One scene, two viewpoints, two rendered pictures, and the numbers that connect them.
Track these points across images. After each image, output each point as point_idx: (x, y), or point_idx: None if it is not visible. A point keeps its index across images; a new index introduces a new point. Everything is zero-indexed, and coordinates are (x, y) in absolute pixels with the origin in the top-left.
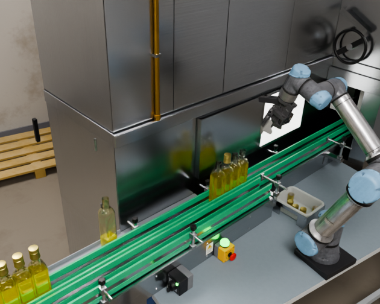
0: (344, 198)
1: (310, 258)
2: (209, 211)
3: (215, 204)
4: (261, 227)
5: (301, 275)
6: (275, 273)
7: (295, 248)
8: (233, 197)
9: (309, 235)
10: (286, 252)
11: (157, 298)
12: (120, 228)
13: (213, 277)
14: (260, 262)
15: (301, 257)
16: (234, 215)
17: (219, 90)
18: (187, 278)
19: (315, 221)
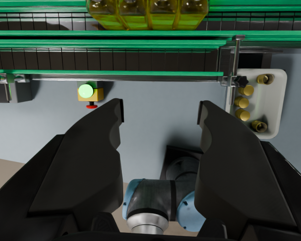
0: None
1: (166, 169)
2: (73, 45)
3: (87, 44)
4: (176, 86)
5: (143, 169)
6: (123, 149)
7: (166, 148)
8: (138, 45)
9: (127, 215)
10: (161, 138)
11: None
12: None
13: (62, 104)
14: (123, 127)
15: (164, 158)
16: (117, 74)
17: None
18: (7, 102)
19: (142, 225)
